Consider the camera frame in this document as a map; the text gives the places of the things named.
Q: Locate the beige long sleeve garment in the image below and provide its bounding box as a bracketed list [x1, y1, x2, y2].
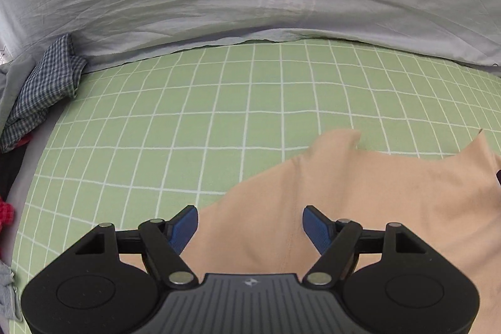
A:
[119, 128, 501, 334]

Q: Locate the green grid bed sheet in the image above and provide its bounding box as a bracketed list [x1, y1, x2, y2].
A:
[8, 38, 501, 334]

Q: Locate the red fabric item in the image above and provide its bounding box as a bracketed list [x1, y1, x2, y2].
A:
[0, 199, 15, 231]

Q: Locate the grey cloth at left edge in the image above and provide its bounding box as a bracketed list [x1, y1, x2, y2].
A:
[0, 262, 23, 322]

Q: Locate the blue checkered shirt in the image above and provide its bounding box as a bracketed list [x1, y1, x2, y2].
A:
[1, 34, 87, 152]

